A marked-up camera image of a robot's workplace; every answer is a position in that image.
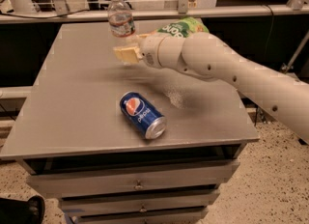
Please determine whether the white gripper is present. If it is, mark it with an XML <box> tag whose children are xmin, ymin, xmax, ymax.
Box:
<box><xmin>113</xmin><ymin>34</ymin><xmax>168</xmax><ymax>69</ymax></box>

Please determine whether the clear plastic water bottle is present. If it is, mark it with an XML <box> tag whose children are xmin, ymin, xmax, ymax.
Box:
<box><xmin>107</xmin><ymin>0</ymin><xmax>136</xmax><ymax>46</ymax></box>

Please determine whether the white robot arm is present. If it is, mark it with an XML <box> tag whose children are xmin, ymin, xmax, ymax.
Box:
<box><xmin>113</xmin><ymin>32</ymin><xmax>309</xmax><ymax>143</ymax></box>

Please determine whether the green rice chip bag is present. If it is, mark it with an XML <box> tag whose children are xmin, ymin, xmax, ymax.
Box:
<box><xmin>152</xmin><ymin>16</ymin><xmax>209</xmax><ymax>38</ymax></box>

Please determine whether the blue pepsi can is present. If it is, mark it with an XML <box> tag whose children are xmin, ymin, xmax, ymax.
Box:
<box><xmin>120</xmin><ymin>92</ymin><xmax>167</xmax><ymax>140</ymax></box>

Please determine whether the grey drawer cabinet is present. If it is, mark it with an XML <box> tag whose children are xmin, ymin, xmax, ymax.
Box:
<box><xmin>1</xmin><ymin>23</ymin><xmax>259</xmax><ymax>224</ymax></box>

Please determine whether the black shoe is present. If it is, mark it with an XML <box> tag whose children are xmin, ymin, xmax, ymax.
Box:
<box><xmin>0</xmin><ymin>195</ymin><xmax>45</xmax><ymax>224</ymax></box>

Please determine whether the grey metal rail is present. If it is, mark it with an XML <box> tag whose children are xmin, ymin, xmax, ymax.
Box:
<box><xmin>0</xmin><ymin>5</ymin><xmax>309</xmax><ymax>24</ymax></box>

